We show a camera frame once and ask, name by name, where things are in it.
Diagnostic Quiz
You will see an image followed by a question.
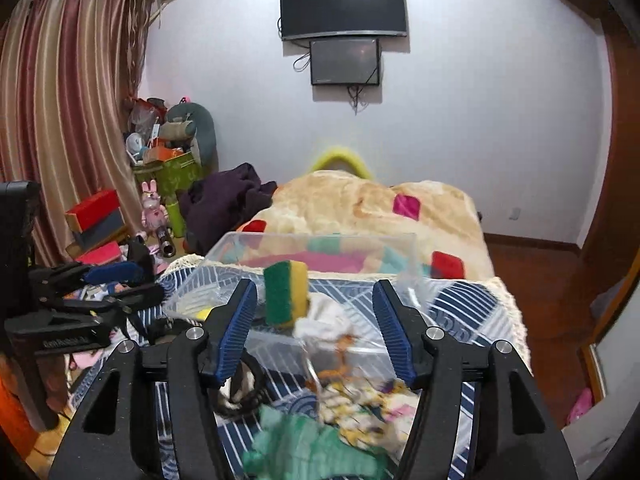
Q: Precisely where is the yellow green sponge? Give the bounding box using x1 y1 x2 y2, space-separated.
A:
264 260 309 328

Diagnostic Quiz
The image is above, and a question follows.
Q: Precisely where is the floral fabric item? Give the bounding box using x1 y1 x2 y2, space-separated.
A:
318 377 420 460

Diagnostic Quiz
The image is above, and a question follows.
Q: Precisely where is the green knitted cloth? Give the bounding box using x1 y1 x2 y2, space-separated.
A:
242 405 387 479

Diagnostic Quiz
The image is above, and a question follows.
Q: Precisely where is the black flashlight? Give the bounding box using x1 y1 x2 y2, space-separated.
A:
155 226 176 258

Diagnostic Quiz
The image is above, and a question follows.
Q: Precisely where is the red book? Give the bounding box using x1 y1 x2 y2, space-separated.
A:
76 240 122 266

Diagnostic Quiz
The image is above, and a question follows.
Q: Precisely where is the black white headband item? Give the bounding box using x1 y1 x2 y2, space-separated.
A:
210 350 269 418

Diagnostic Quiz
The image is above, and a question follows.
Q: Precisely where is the green bottle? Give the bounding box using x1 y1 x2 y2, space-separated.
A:
165 196 186 238

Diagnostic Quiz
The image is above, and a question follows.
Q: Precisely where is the pink rabbit toy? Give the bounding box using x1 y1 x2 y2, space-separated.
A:
141 179 168 234

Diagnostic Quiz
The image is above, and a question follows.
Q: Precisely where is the red box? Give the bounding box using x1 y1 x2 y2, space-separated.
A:
65 190 119 233

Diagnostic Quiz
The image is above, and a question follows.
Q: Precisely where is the clear plastic storage box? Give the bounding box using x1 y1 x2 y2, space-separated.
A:
163 233 434 387

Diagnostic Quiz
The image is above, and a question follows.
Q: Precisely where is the dark purple clothing pile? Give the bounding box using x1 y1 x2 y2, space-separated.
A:
177 162 278 256

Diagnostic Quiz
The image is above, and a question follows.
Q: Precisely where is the green storage box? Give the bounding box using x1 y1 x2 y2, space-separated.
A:
134 153 204 203

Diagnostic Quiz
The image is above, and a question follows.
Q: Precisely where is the cream patchwork fleece blanket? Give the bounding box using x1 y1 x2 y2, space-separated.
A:
253 170 495 281

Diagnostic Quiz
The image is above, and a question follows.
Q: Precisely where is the grey green neck pillow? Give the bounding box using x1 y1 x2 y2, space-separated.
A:
166 102 218 169

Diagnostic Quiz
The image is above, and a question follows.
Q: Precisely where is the yellow plush cushion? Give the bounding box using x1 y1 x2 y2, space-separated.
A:
310 146 373 180

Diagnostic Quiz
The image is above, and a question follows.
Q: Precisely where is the striped brown curtain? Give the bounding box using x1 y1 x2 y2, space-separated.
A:
1 0 154 266

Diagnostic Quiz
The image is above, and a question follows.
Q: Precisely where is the brown wooden wardrobe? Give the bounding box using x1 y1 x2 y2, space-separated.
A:
528 0 640 311

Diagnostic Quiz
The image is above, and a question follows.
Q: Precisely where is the small wall monitor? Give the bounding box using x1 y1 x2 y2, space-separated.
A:
309 38 381 87

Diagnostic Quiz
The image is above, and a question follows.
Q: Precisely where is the large wall television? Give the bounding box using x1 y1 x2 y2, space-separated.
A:
280 0 408 40

